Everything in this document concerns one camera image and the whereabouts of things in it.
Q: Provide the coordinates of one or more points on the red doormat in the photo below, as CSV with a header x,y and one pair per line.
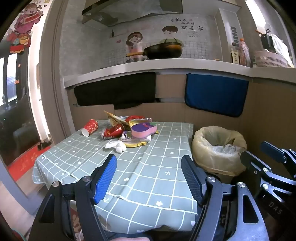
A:
x,y
25,164

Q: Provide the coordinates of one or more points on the black kitchen tool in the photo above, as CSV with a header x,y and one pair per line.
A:
x,y
266,39

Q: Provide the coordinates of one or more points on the red crumpled wrapper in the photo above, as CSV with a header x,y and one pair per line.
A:
x,y
135,118

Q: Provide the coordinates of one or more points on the cartoon wall sticker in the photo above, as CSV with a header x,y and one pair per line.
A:
x,y
134,40

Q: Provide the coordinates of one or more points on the pink and white snack packet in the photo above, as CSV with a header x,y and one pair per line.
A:
x,y
127,136

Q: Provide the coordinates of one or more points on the cream fabric basket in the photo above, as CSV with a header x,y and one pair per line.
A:
x,y
201,148

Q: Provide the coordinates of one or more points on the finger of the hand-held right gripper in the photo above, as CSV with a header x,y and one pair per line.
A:
x,y
254,163
272,149

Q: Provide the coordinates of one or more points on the glass sliding door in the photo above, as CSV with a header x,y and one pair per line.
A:
x,y
20,115

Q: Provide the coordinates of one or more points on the red cartoon window decal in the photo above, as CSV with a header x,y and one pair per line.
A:
x,y
25,18

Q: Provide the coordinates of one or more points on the yellow curved peel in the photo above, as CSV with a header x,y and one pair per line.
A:
x,y
156,130

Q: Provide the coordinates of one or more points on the beige counter cabinet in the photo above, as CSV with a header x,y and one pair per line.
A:
x,y
171,111

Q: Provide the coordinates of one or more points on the white crumpled tissue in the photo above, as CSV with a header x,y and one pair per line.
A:
x,y
115,146

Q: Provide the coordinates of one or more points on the grey range hood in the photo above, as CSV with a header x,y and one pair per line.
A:
x,y
120,11

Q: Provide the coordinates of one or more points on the black hanging cloth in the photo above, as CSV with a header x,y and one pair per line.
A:
x,y
115,90

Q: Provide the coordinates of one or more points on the dark shoe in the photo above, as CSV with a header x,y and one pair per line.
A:
x,y
41,146
47,143

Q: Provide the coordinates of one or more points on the dark wall switch panel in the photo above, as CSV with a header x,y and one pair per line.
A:
x,y
234,34

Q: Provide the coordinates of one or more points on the black wok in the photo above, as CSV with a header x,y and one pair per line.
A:
x,y
161,51

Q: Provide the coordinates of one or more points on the beige seasoning box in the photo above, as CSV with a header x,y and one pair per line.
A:
x,y
234,55

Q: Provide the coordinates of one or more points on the orange drink bottle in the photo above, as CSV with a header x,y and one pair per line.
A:
x,y
244,53

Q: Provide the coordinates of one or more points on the clear plastic wrapper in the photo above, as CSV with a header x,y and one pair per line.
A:
x,y
225,149

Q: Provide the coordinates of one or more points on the white plastic bag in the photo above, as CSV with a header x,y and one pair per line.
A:
x,y
281,46

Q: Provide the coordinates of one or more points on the red foil snack packet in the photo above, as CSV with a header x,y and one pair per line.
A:
x,y
113,132

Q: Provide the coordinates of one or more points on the red paper cup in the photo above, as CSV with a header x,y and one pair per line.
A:
x,y
90,126

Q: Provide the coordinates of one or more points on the purple heart-shaped box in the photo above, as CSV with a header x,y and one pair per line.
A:
x,y
143,130

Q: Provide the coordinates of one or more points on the green checked tablecloth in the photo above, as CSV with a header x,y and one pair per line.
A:
x,y
138,173

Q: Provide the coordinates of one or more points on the white kitchen counter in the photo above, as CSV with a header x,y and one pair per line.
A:
x,y
115,68

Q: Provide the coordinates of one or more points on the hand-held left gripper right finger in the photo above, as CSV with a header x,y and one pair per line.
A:
x,y
192,177

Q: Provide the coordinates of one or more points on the blue towel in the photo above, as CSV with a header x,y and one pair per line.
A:
x,y
215,95

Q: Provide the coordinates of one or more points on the white plastic basket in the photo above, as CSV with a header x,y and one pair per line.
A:
x,y
268,60

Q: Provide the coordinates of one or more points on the beige orange snack packet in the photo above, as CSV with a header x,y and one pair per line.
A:
x,y
113,117

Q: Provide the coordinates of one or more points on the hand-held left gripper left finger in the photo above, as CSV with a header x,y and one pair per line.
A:
x,y
104,179

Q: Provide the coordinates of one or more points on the yellow snack wrapper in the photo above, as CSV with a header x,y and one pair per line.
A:
x,y
141,121

